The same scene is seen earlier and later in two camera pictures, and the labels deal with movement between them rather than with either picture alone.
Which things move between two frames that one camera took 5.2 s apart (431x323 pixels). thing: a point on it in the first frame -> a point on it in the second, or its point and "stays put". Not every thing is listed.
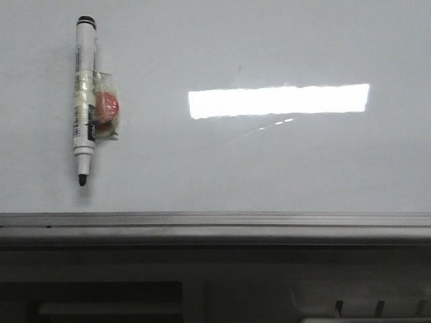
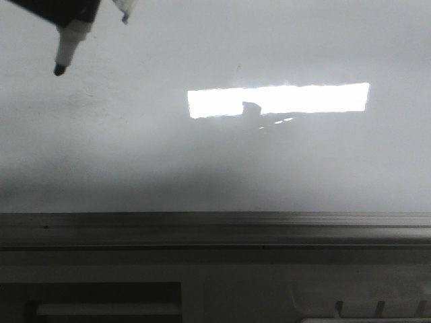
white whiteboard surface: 225,106 stays put
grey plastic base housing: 215,284 stays put
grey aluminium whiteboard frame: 217,228 stays put
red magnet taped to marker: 106,105 -> 125,7
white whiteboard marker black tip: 85,95 -> 71,32
